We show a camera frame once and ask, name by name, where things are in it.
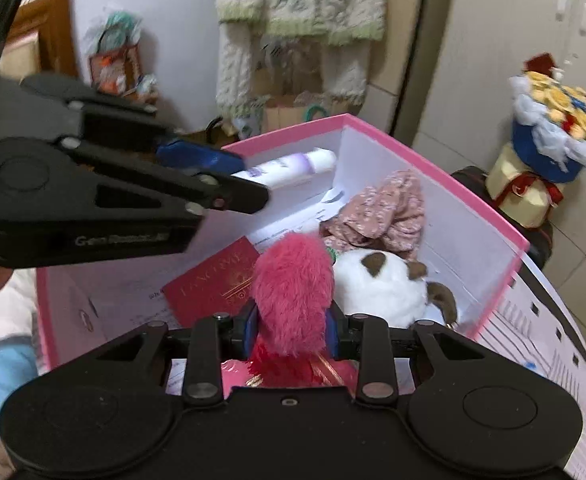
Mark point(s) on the yellow blue flower bouquet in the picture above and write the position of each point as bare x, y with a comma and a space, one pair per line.
563, 125

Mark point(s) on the light blue cloth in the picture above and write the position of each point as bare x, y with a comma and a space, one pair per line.
3, 375

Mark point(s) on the tall cardboard box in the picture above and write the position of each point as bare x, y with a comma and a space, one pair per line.
403, 20

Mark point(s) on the red envelope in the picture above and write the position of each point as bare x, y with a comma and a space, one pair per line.
208, 280

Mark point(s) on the white brown plush toy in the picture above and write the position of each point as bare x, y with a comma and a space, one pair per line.
383, 285

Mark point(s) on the cream fleece pajama pants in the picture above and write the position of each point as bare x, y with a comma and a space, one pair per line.
233, 70

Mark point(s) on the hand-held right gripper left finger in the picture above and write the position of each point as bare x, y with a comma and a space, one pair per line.
208, 360

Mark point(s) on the pink cardboard box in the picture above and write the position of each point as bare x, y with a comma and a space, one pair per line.
478, 260

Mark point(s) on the white purple tube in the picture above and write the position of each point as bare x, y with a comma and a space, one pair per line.
293, 165

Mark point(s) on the brown paper bag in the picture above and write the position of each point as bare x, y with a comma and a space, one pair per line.
283, 110

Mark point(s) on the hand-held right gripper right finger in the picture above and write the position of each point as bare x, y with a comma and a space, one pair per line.
375, 360

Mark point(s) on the cream gift box red ribbon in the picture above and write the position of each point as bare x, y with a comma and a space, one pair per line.
515, 185

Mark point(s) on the beige wardrobe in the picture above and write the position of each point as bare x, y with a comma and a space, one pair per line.
473, 60

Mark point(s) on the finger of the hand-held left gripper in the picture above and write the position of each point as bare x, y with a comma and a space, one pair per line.
223, 195
198, 156

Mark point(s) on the magenta furry plush toy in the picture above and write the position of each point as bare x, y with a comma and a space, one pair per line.
293, 285

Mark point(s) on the cream knitted robe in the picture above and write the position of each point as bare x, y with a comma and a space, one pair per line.
298, 0

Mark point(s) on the gift bag with packets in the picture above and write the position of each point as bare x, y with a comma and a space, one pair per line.
115, 65

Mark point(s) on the wooden headboard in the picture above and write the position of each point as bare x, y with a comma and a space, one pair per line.
48, 35

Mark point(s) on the pink floral cloth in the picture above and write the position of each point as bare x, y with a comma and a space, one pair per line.
383, 210

